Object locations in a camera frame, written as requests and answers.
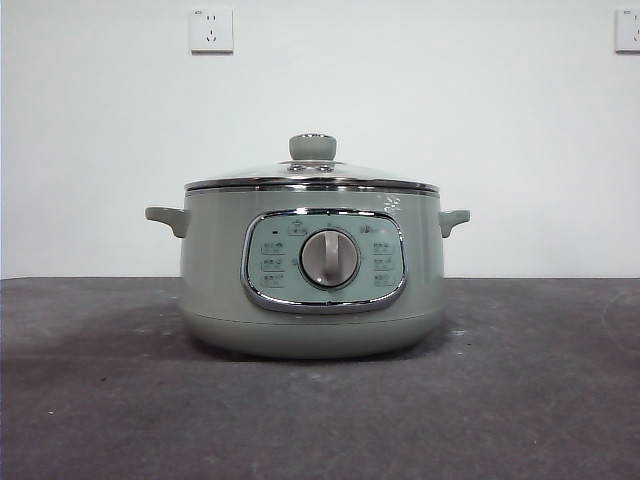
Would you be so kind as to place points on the glass lid with green knob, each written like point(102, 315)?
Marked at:
point(312, 150)

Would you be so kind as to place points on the pale green electric cooking pot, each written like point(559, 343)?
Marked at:
point(215, 280)

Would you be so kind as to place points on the white wall socket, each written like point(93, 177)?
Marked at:
point(628, 31)
point(211, 31)

